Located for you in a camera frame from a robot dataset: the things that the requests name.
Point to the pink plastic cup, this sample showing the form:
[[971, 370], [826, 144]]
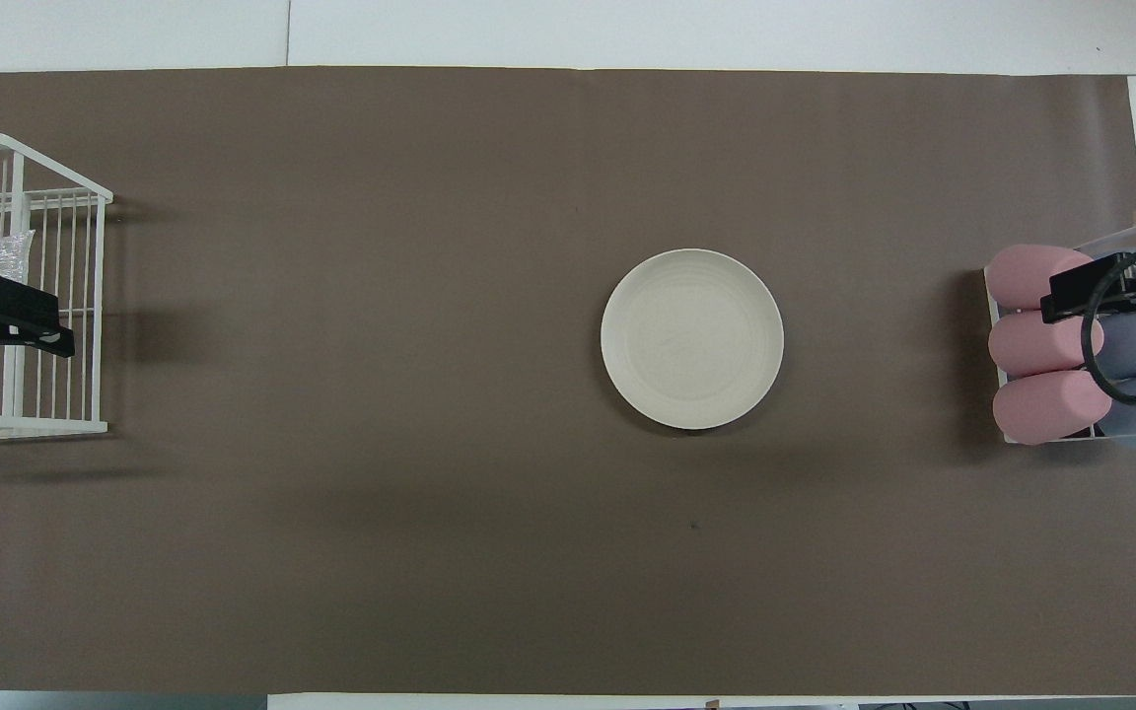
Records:
[[1036, 343], [1022, 276], [1046, 409]]

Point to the brown table mat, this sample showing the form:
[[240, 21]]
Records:
[[430, 394]]

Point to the cream round plate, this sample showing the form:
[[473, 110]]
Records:
[[692, 339]]

